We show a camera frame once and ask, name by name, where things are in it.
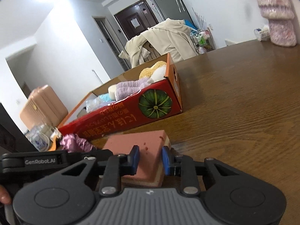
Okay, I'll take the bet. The yellow and white plush toy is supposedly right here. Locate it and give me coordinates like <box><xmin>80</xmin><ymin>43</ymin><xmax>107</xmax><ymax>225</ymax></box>
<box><xmin>139</xmin><ymin>61</ymin><xmax>167</xmax><ymax>84</ymax></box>

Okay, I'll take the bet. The clear plastic bag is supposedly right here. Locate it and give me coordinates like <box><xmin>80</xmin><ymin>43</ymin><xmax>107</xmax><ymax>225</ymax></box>
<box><xmin>85</xmin><ymin>97</ymin><xmax>104</xmax><ymax>112</ymax></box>

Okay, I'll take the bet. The beige jacket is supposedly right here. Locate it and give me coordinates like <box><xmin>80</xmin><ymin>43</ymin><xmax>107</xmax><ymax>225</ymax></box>
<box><xmin>119</xmin><ymin>18</ymin><xmax>200</xmax><ymax>67</ymax></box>

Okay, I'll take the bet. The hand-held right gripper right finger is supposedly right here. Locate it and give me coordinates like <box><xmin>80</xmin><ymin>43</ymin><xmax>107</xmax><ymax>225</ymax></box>
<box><xmin>161</xmin><ymin>146</ymin><xmax>235</xmax><ymax>196</ymax></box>

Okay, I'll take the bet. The brown wooden chair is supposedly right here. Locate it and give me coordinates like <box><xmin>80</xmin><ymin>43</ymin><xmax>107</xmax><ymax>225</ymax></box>
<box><xmin>138</xmin><ymin>41</ymin><xmax>162</xmax><ymax>64</ymax></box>

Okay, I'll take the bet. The pink ribbed suitcase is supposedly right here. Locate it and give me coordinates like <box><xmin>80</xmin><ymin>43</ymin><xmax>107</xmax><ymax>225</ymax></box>
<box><xmin>19</xmin><ymin>85</ymin><xmax>68</xmax><ymax>131</ymax></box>

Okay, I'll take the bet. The orange cloth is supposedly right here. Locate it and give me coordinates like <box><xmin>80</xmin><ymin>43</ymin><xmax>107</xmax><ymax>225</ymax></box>
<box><xmin>48</xmin><ymin>136</ymin><xmax>63</xmax><ymax>152</ymax></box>

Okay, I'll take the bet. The light blue plush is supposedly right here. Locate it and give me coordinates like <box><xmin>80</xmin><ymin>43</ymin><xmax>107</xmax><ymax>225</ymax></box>
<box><xmin>98</xmin><ymin>94</ymin><xmax>115</xmax><ymax>104</ymax></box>

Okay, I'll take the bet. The small white container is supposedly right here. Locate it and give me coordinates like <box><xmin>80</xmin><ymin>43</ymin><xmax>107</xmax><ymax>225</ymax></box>
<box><xmin>254</xmin><ymin>25</ymin><xmax>270</xmax><ymax>42</ymax></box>

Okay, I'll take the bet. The cream soft item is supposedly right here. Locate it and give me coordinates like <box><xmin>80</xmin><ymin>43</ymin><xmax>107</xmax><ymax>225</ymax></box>
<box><xmin>108</xmin><ymin>85</ymin><xmax>118</xmax><ymax>100</ymax></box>

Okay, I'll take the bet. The pink sponge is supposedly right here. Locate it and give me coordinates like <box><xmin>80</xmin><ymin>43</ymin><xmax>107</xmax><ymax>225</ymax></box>
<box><xmin>102</xmin><ymin>130</ymin><xmax>173</xmax><ymax>188</ymax></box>

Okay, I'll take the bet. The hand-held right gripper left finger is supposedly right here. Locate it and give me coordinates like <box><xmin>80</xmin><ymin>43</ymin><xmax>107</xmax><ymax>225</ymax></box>
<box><xmin>61</xmin><ymin>145</ymin><xmax>140</xmax><ymax>196</ymax></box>

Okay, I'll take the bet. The dark brown door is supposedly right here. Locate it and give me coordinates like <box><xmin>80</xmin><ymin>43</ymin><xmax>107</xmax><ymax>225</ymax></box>
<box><xmin>114</xmin><ymin>1</ymin><xmax>158</xmax><ymax>40</ymax></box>

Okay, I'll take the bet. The storage cart with bottles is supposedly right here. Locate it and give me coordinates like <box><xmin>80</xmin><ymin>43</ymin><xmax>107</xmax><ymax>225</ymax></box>
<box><xmin>190</xmin><ymin>27</ymin><xmax>215</xmax><ymax>53</ymax></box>

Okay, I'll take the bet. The pink textured vase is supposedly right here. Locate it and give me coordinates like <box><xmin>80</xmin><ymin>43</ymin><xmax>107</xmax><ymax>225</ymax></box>
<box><xmin>248</xmin><ymin>0</ymin><xmax>297</xmax><ymax>47</ymax></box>

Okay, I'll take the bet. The purple cloth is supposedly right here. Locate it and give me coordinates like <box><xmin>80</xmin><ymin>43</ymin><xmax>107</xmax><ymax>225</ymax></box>
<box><xmin>60</xmin><ymin>133</ymin><xmax>94</xmax><ymax>153</ymax></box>

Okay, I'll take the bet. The person's left hand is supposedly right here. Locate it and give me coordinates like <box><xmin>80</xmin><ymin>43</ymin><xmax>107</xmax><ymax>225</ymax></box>
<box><xmin>0</xmin><ymin>185</ymin><xmax>13</xmax><ymax>204</ymax></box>

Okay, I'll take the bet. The lavender fluffy towel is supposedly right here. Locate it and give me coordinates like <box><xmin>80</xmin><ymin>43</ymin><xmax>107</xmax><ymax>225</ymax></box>
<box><xmin>116</xmin><ymin>77</ymin><xmax>154</xmax><ymax>100</ymax></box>

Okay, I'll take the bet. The grey fridge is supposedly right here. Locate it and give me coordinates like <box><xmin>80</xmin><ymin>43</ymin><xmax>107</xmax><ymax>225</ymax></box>
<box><xmin>147</xmin><ymin>0</ymin><xmax>195</xmax><ymax>23</ymax></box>

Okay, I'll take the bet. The red cardboard box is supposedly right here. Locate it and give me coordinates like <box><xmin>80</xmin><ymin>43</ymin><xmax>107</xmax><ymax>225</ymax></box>
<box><xmin>57</xmin><ymin>53</ymin><xmax>183</xmax><ymax>143</ymax></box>

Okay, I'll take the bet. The clear container with blue print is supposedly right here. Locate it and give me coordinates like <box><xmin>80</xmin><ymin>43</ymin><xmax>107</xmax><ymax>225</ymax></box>
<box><xmin>26</xmin><ymin>123</ymin><xmax>59</xmax><ymax>152</ymax></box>

